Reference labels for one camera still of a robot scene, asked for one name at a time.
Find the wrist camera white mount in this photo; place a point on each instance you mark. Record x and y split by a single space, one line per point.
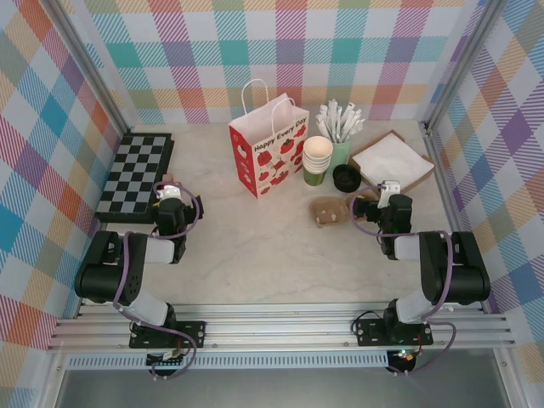
171 192
389 193

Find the small electronics board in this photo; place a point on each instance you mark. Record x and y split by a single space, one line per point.
404 357
168 362

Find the red white paper gift bag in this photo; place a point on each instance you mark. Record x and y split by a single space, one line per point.
272 161

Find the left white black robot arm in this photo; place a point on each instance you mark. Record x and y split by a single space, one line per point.
106 272

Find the pale green straw holder cup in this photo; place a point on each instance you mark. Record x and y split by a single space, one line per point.
342 157

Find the aluminium frame post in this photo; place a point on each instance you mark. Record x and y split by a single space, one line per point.
93 68
461 64

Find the stack of white napkins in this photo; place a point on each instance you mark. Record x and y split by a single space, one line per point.
391 159

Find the black grey chessboard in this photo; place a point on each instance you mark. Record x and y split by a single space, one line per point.
132 178

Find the stack of green paper cups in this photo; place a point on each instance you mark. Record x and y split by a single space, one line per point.
314 178

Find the aluminium side rail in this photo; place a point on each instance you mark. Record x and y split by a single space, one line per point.
445 191

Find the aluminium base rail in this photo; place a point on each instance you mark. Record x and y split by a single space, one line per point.
276 327

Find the white napkins on tray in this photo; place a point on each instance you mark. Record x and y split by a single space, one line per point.
418 177

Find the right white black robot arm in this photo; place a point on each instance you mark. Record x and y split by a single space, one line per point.
463 272

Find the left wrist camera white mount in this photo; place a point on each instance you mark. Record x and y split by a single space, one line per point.
171 192

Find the black plastic cup lid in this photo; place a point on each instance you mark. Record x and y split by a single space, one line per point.
346 176

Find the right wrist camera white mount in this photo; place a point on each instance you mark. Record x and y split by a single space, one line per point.
389 193

